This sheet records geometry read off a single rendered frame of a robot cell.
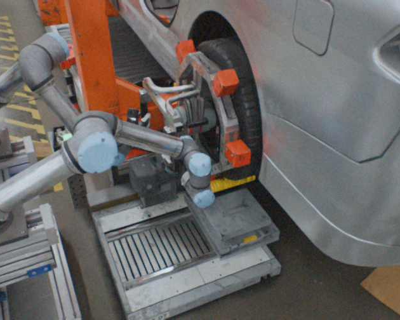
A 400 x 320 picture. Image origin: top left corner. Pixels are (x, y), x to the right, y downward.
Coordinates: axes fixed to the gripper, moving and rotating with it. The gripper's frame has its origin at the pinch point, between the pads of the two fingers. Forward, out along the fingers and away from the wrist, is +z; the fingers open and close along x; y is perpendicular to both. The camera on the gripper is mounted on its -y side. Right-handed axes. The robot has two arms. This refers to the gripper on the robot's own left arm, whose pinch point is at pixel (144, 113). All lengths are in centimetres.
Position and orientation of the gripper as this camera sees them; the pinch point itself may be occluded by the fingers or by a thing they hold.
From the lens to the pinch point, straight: 204.9
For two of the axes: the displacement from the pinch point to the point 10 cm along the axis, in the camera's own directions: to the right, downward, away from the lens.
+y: 0.6, 8.0, 6.0
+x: 9.6, 1.3, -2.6
